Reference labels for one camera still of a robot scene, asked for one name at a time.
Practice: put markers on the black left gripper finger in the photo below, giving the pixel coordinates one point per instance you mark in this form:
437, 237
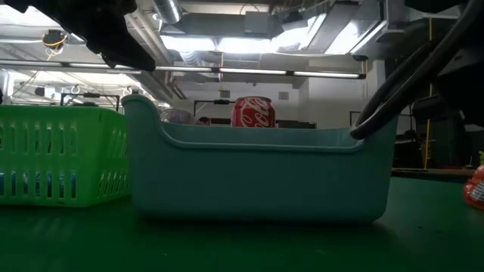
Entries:
128, 58

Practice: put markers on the blue candy packet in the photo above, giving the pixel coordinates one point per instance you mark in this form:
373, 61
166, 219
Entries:
60, 185
13, 185

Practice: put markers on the orange candy packet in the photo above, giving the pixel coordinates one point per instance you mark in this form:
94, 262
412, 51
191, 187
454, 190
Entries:
476, 192

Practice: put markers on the person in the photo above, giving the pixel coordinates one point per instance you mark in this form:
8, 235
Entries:
204, 121

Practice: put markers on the green slotted plastic basket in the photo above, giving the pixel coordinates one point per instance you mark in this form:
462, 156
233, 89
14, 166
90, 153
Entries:
60, 158

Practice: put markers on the red Coca-Cola can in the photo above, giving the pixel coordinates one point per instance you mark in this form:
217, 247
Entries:
252, 113

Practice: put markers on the teal plastic bin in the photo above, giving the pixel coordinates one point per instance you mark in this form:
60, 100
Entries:
257, 181

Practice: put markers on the black overhead camera rig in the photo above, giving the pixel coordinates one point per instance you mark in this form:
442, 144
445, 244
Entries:
92, 95

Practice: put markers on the silver ribbed ventilation duct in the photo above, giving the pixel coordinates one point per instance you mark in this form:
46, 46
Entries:
168, 9

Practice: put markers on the black table frame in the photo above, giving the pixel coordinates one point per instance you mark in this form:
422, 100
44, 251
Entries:
427, 173

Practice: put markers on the grey rectangular air duct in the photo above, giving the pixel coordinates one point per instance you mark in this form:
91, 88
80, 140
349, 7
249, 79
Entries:
227, 24

